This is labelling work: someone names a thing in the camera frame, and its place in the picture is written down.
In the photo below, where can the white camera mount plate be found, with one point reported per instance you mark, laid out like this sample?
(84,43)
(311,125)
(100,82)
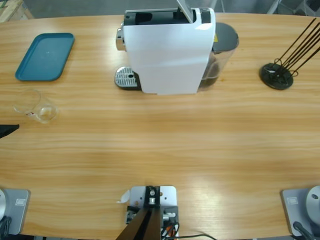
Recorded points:
(167,197)

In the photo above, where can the clear water tank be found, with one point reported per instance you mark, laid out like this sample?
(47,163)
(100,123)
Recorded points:
(225,37)

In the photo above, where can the white paper tag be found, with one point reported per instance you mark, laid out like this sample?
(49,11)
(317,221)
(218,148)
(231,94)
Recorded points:
(125,197)

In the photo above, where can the white capsule coffee machine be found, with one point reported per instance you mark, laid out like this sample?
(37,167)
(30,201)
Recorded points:
(162,55)

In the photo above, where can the clear glass cup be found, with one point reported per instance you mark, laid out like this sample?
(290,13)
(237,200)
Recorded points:
(45,112)

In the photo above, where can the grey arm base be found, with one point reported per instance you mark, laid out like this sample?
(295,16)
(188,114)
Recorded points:
(15,207)
(300,207)

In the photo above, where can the teal plastic tray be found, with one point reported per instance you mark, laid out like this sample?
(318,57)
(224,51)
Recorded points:
(45,57)

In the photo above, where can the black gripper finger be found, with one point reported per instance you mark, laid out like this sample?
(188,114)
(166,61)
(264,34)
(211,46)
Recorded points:
(7,130)

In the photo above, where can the wooden crate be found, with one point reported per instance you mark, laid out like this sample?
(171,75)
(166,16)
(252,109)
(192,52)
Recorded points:
(12,10)

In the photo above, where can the dark grey bin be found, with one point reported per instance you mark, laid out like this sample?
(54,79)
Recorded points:
(312,5)

